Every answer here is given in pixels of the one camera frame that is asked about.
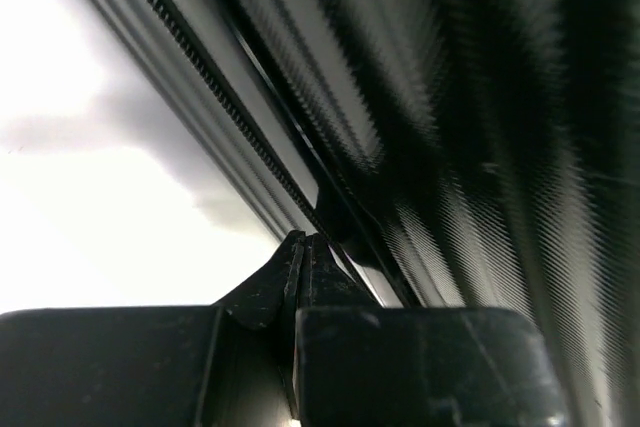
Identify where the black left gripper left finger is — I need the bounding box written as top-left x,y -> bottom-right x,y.
1,232 -> 305,426

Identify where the black hard-shell suitcase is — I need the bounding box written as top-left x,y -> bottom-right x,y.
92,0 -> 639,426

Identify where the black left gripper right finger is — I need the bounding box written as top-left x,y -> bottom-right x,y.
294,235 -> 570,426

